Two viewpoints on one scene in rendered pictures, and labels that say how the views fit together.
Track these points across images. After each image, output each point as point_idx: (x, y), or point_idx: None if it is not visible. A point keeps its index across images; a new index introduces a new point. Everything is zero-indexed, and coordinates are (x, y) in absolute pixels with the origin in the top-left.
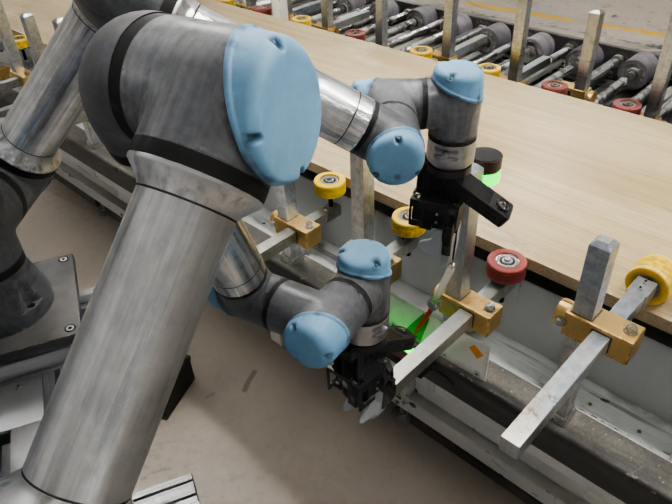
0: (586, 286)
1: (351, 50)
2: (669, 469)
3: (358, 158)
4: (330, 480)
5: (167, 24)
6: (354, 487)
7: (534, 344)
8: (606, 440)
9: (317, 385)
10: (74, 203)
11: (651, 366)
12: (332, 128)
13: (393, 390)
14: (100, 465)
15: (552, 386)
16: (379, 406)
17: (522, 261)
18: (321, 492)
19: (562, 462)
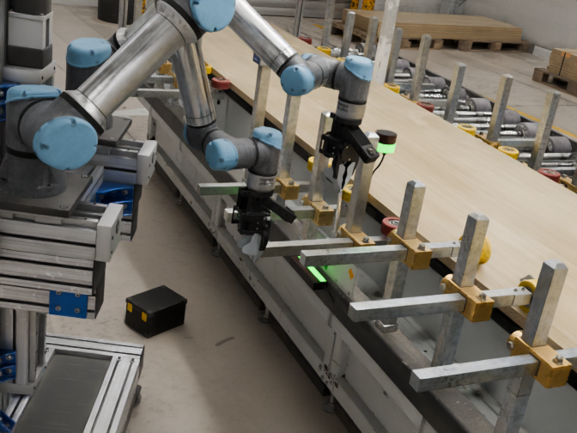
0: (403, 212)
1: (410, 112)
2: None
3: (322, 126)
4: (245, 417)
5: None
6: (262, 429)
7: None
8: (405, 346)
9: (276, 363)
10: (160, 190)
11: (469, 326)
12: (268, 56)
13: (266, 235)
14: (101, 90)
15: (349, 249)
16: (258, 248)
17: None
18: (234, 421)
19: (375, 360)
